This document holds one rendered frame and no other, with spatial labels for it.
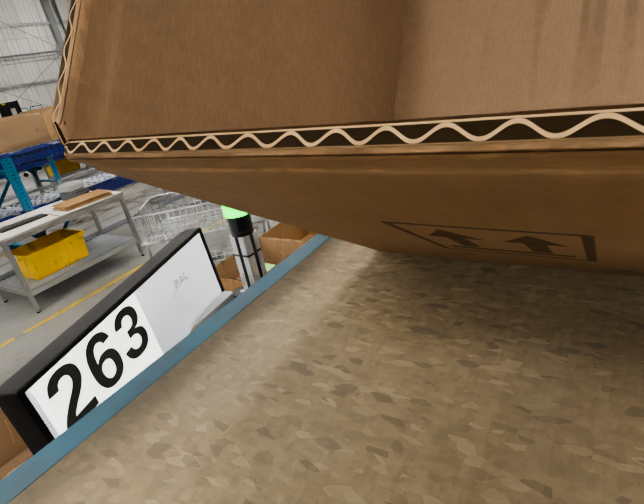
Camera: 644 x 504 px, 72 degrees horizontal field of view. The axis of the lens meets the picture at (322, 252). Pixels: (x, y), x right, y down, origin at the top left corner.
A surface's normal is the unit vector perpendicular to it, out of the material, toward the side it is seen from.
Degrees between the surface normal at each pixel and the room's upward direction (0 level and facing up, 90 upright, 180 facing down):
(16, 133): 90
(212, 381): 0
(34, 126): 90
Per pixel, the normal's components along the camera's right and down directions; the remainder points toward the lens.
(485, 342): -0.17, -0.90
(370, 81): 0.83, 0.08
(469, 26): -0.54, -0.12
